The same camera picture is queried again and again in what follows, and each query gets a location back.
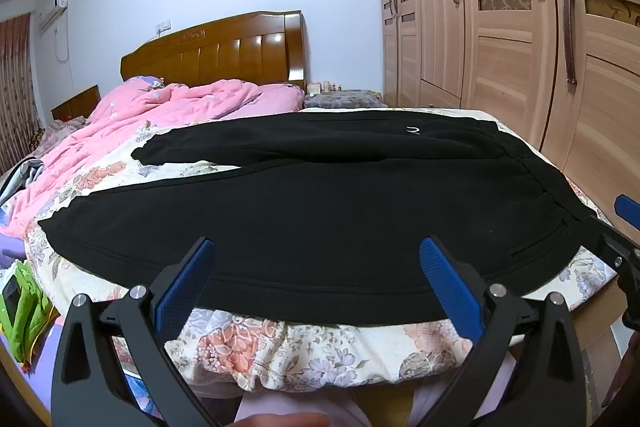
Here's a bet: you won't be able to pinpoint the row of small jars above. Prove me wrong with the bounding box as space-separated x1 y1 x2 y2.
306 79 347 96

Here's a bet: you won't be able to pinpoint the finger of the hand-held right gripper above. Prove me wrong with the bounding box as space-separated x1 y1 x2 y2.
613 194 640 227
581 216 640 270

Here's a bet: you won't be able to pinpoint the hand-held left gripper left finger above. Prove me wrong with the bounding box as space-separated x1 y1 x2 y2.
50 236 218 427

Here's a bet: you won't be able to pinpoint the wooden headboard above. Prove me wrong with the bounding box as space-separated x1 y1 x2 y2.
120 10 307 94

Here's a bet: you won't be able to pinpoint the patterned red curtain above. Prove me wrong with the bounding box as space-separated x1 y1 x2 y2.
0 13 43 178

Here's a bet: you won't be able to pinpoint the brown cardboard box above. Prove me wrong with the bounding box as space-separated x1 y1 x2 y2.
575 279 633 418

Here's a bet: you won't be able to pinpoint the green cloth bag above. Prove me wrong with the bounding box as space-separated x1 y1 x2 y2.
0 259 53 364

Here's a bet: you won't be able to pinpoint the white air conditioner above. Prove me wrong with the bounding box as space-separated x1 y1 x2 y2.
38 0 70 30

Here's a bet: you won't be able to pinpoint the light wooden wardrobe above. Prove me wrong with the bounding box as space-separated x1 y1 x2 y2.
370 0 640 208

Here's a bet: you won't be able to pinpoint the person's left hand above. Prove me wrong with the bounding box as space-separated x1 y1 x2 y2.
239 411 332 427

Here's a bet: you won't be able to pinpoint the pink quilt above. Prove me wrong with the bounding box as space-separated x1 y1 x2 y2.
0 76 306 238

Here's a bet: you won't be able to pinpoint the black pants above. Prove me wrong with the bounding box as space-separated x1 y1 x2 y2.
37 109 598 325

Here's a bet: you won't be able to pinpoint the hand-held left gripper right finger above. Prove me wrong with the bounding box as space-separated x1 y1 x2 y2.
419 236 586 427

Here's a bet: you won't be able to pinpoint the grey cloth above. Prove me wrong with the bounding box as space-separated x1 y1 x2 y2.
0 156 46 202

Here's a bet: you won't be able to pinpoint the floral bed sheet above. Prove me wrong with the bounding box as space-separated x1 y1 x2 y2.
22 106 621 393

